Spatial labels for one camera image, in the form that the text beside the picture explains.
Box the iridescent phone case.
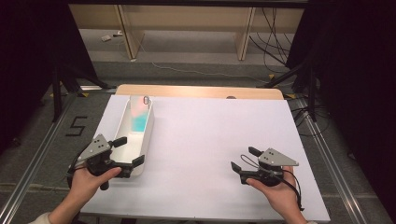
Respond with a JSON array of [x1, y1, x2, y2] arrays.
[[129, 95, 152, 133]]

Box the black metal stand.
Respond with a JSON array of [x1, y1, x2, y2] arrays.
[[50, 62, 118, 123], [256, 59, 319, 123]]

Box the dark curtain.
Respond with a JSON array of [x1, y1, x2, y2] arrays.
[[285, 0, 396, 216], [0, 0, 98, 157]]

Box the bundle of black cables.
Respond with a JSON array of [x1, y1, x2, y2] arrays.
[[248, 7, 297, 67]]

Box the person's left hand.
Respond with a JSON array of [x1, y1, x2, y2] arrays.
[[64, 166, 123, 209]]

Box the person's right hand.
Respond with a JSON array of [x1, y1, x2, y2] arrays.
[[246, 166, 303, 217]]

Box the thin black floor cable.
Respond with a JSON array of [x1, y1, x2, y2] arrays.
[[292, 102, 331, 138]]

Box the long metal floor rail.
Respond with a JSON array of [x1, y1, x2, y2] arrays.
[[0, 91, 78, 224], [293, 97, 372, 224]]

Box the white plastic bin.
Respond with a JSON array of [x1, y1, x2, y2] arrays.
[[109, 95, 155, 177]]

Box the right hand-held gripper cable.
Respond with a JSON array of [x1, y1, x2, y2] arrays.
[[240, 153, 305, 213]]

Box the white board mat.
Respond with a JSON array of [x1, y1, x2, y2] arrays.
[[61, 94, 332, 223]]

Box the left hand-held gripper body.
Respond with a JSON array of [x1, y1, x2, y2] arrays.
[[76, 133, 134, 191]]

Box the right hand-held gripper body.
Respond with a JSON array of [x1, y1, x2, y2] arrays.
[[238, 147, 300, 188]]

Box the light wooden desk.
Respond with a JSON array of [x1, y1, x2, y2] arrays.
[[68, 3, 305, 62]]

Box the white floor cable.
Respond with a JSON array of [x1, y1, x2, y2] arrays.
[[135, 34, 295, 87]]

